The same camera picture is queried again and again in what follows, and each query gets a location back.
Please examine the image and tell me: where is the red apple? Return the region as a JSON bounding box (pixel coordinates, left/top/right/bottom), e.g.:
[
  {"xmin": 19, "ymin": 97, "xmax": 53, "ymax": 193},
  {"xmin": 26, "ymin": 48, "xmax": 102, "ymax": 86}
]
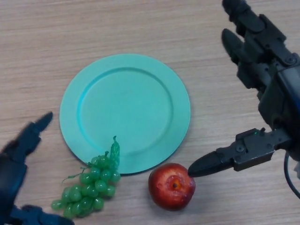
[{"xmin": 148, "ymin": 163, "xmax": 196, "ymax": 211}]

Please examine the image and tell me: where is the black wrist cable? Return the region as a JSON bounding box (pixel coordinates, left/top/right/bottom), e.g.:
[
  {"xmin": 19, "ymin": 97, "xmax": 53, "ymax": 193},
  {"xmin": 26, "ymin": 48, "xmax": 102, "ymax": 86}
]
[{"xmin": 284, "ymin": 152, "xmax": 300, "ymax": 199}]

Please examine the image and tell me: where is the round teal green plate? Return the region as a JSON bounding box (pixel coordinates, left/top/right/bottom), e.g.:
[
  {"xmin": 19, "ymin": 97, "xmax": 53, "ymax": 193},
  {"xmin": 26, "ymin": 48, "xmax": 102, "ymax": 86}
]
[{"xmin": 59, "ymin": 53, "xmax": 191, "ymax": 174}]

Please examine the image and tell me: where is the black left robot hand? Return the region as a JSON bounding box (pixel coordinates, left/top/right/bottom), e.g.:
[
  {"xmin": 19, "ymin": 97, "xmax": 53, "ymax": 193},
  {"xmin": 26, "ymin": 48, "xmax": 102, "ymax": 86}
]
[{"xmin": 0, "ymin": 112, "xmax": 75, "ymax": 225}]

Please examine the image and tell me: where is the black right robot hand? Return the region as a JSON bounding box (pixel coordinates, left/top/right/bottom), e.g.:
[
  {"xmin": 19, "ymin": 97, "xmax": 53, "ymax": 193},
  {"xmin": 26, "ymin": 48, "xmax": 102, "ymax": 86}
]
[{"xmin": 187, "ymin": 0, "xmax": 300, "ymax": 178}]

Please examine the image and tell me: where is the green grape bunch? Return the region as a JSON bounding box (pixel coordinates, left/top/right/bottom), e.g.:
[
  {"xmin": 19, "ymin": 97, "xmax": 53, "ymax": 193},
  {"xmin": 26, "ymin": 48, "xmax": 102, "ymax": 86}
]
[{"xmin": 51, "ymin": 135, "xmax": 122, "ymax": 218}]

